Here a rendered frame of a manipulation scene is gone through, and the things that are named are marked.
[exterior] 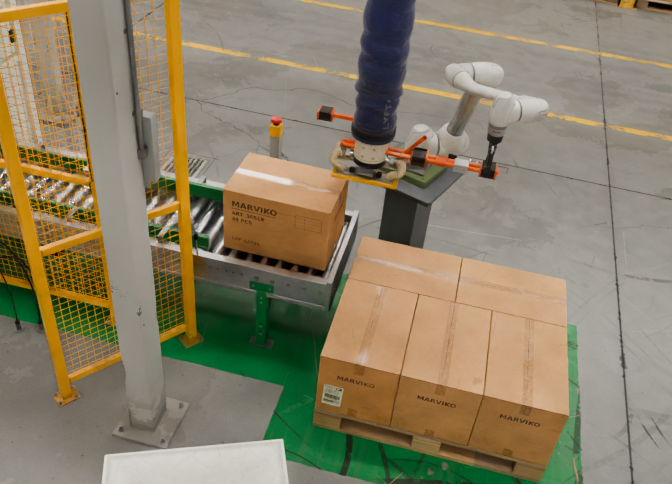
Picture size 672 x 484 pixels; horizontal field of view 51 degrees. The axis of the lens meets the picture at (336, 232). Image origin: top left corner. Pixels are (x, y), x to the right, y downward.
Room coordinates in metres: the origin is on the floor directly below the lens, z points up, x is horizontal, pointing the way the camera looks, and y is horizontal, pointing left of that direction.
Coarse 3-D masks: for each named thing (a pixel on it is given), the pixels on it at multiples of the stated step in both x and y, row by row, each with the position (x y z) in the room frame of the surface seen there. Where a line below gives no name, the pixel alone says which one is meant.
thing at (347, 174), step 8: (336, 168) 3.09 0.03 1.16; (352, 168) 3.06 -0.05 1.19; (336, 176) 3.03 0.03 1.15; (344, 176) 3.02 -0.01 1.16; (352, 176) 3.03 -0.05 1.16; (360, 176) 3.03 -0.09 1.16; (368, 176) 3.04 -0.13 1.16; (376, 176) 3.04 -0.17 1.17; (384, 176) 3.06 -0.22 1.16; (376, 184) 3.00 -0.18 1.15; (384, 184) 2.99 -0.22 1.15; (392, 184) 3.00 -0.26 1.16
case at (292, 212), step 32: (256, 160) 3.41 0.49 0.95; (224, 192) 3.09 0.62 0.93; (256, 192) 3.09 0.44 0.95; (288, 192) 3.13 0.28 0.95; (320, 192) 3.16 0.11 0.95; (224, 224) 3.09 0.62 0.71; (256, 224) 3.06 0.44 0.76; (288, 224) 3.02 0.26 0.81; (320, 224) 2.99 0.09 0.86; (288, 256) 3.02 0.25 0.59; (320, 256) 2.98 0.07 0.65
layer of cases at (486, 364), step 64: (384, 256) 3.17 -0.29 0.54; (448, 256) 3.23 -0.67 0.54; (384, 320) 2.65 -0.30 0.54; (448, 320) 2.70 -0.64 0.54; (512, 320) 2.75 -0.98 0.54; (320, 384) 2.36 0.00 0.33; (384, 384) 2.30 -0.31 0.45; (448, 384) 2.26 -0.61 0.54; (512, 384) 2.31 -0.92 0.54; (512, 448) 2.18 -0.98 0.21
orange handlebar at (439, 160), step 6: (336, 114) 3.44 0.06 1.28; (342, 114) 3.44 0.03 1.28; (342, 144) 3.15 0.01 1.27; (348, 144) 3.14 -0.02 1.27; (354, 144) 3.14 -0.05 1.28; (396, 150) 3.14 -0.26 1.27; (402, 150) 3.14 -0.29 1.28; (396, 156) 3.10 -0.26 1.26; (402, 156) 3.09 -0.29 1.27; (408, 156) 3.09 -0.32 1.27; (432, 156) 3.11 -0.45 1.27; (438, 156) 3.11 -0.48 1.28; (444, 156) 3.12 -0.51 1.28; (426, 162) 3.08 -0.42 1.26; (432, 162) 3.07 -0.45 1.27; (438, 162) 3.07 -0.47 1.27; (444, 162) 3.06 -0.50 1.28; (450, 162) 3.09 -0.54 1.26; (468, 168) 3.04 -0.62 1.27; (474, 168) 3.04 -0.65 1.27; (498, 174) 3.03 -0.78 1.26
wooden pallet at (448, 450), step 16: (320, 416) 2.35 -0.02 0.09; (336, 416) 2.34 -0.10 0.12; (352, 432) 2.32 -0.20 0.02; (368, 432) 2.33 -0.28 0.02; (384, 432) 2.34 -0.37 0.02; (400, 432) 2.35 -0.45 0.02; (416, 448) 2.26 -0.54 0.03; (432, 448) 2.25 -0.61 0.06; (448, 448) 2.29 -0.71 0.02; (464, 448) 2.22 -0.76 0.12; (480, 464) 2.21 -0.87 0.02; (496, 464) 2.22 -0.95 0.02; (512, 464) 2.23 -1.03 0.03; (528, 464) 2.16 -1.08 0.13
